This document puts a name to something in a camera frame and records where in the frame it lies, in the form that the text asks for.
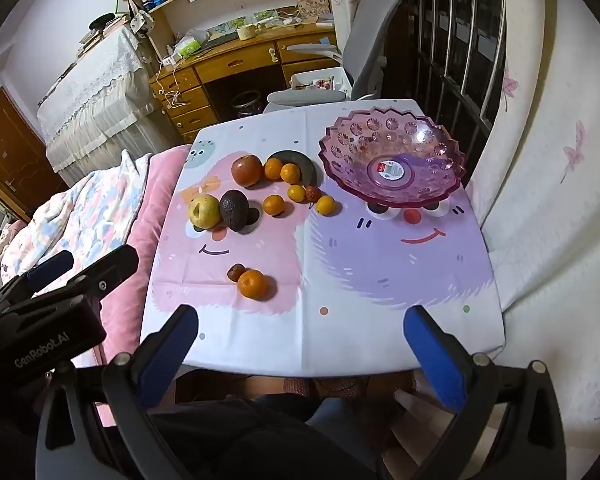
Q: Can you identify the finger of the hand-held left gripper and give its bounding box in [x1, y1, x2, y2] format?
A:
[25, 245, 141, 312]
[0, 249, 76, 307]

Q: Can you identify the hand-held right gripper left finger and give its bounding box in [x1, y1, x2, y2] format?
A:
[35, 304, 201, 480]

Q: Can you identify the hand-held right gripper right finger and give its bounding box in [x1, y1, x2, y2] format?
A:
[402, 305, 568, 480]

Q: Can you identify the yellow apple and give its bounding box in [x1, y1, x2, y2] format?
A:
[188, 194, 222, 228]

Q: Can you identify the dark avocado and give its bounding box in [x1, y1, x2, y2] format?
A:
[219, 190, 251, 232]

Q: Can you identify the red apple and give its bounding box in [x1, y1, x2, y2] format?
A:
[231, 155, 264, 188]

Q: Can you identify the purple glass fruit bowl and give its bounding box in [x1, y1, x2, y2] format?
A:
[318, 106, 468, 208]

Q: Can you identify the pink cushion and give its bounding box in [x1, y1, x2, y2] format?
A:
[97, 144, 193, 428]

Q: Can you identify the pastel floral quilt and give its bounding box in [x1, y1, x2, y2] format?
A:
[0, 150, 153, 291]

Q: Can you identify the cartoon printed tablecloth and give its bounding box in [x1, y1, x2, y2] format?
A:
[140, 99, 506, 378]

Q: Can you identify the brown wooden door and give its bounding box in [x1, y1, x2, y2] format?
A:
[0, 87, 66, 221]

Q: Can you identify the white lace furniture cover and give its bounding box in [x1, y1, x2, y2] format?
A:
[36, 25, 181, 186]

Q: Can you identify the white floral curtain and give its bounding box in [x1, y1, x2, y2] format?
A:
[467, 0, 600, 480]

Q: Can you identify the dark waste bin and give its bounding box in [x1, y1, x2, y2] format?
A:
[231, 91, 262, 120]

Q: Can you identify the blackened banana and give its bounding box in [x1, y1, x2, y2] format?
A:
[267, 149, 318, 187]

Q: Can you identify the wooden desk with drawers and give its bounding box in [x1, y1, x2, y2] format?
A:
[149, 22, 346, 143]

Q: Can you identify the green white tissue pack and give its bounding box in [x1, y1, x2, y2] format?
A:
[172, 30, 211, 58]

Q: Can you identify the metal window grille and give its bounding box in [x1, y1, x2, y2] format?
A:
[385, 0, 508, 181]

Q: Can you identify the grey office chair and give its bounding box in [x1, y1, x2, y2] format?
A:
[264, 0, 414, 113]

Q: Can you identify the white printed bag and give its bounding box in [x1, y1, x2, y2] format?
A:
[294, 0, 334, 24]

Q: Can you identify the white charging cable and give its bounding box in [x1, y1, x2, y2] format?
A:
[155, 57, 187, 109]

